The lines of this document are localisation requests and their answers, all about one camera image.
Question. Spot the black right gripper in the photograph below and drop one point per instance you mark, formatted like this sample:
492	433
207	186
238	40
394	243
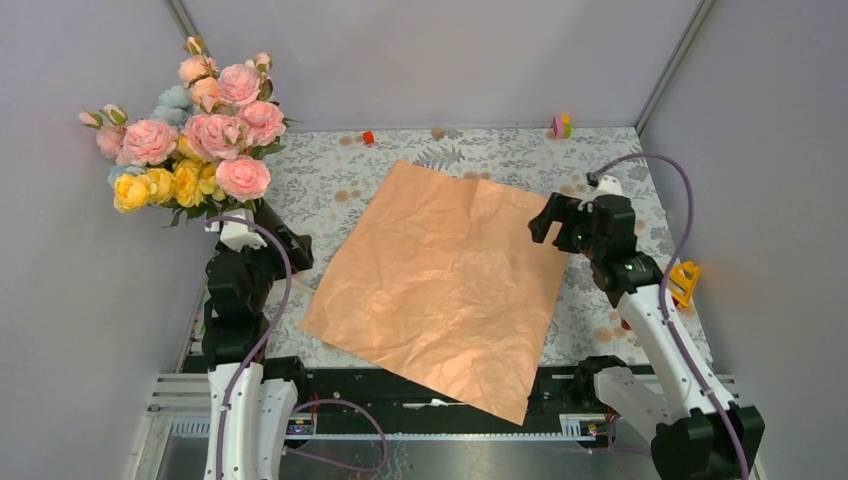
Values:
557	206

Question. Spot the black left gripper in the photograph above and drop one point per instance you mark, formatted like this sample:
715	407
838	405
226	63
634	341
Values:
297	249

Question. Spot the yellow rose stem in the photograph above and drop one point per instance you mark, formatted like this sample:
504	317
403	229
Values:
184	183

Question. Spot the orange wrapping paper sheet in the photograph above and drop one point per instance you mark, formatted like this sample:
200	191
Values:
441	283

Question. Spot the large pink rose stem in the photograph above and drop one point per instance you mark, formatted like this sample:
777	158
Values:
142	143

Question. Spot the peach rose stem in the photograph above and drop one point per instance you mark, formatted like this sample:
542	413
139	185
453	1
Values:
199	73

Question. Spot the blue rose stem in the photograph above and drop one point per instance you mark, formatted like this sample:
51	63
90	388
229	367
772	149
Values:
169	106

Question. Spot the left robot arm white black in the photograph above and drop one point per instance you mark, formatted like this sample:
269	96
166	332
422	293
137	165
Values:
252	398

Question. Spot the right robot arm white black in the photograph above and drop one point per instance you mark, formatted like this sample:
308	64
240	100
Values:
696	428

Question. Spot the pink rose stem in vase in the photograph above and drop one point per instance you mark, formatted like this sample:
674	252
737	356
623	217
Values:
152	164

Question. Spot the pink green stacked toy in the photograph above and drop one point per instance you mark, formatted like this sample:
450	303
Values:
561	126

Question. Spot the yellow plastic toy piece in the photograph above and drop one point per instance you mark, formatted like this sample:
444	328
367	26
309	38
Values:
686	283

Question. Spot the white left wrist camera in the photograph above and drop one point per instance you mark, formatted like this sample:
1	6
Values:
235	234

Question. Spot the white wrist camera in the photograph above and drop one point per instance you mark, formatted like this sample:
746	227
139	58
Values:
604	185
235	234

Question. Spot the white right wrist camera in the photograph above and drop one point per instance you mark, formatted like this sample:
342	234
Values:
604	185

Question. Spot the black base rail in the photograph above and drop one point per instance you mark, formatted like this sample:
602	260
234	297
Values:
405	408

